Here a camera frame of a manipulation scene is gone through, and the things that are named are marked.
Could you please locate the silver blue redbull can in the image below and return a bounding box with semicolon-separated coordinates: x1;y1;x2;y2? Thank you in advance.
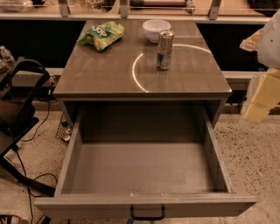
157;30;174;70

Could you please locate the green chip bag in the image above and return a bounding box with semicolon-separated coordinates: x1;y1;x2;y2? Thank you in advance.
78;21;124;52

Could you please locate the black floor cable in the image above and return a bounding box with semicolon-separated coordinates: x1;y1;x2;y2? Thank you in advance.
12;99;59;224

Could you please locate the clear plastic bottle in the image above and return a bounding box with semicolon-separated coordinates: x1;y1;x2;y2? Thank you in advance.
0;45;15;68

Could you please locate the black white sneaker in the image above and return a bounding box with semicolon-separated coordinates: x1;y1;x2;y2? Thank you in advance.
0;214;22;224

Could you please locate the black chair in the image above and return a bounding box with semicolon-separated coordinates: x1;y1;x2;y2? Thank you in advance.
0;57;55;196

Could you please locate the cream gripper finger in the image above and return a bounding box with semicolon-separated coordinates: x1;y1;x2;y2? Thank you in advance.
241;69;280;124
240;29;262;52

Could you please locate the grey wooden drawer cabinet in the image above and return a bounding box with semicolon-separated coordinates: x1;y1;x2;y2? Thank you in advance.
54;19;232;123

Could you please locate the open grey top drawer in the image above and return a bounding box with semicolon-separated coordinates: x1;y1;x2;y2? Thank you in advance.
35;104;256;219

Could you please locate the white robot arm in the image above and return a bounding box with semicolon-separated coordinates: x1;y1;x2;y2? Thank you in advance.
240;9;280;125

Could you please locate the black drawer handle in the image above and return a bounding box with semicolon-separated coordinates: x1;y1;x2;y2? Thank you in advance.
130;206;165;221

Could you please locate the white ceramic bowl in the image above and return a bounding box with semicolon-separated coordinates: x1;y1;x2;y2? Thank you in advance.
143;19;171;43

